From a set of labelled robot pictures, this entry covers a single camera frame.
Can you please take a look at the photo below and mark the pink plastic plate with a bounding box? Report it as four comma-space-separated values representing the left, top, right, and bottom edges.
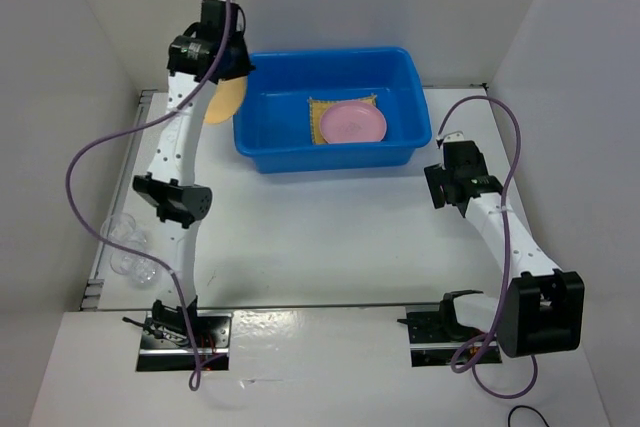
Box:
319, 100, 387, 144

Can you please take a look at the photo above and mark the clear plastic cup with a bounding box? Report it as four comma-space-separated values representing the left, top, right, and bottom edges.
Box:
110, 249, 158, 289
100, 212, 147, 249

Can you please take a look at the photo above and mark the orange plastic plate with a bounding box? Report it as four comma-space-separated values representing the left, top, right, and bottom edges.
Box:
204, 76, 248, 125

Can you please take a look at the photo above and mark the blue plastic bin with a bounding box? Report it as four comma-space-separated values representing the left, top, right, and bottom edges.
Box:
233, 47, 432, 174

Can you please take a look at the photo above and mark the metal base plate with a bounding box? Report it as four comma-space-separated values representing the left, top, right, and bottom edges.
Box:
397, 303, 480, 367
134, 312, 233, 372

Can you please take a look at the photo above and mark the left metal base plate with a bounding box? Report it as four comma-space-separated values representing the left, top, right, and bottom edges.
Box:
134, 312, 233, 372

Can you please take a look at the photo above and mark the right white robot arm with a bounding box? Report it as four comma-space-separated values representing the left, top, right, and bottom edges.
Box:
424, 134, 585, 358

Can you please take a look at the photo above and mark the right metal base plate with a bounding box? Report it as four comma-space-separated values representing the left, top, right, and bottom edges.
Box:
397, 303, 480, 367

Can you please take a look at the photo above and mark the bamboo woven mat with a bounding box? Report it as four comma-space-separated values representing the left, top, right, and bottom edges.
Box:
308, 94, 377, 145

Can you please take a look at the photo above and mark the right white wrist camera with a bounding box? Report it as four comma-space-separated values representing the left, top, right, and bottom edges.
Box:
436, 130, 466, 148

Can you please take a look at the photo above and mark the black cable on floor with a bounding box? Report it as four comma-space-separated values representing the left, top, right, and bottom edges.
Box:
507, 405, 551, 427

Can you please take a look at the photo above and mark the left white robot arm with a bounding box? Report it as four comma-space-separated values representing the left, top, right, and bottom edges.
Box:
132, 0, 254, 347

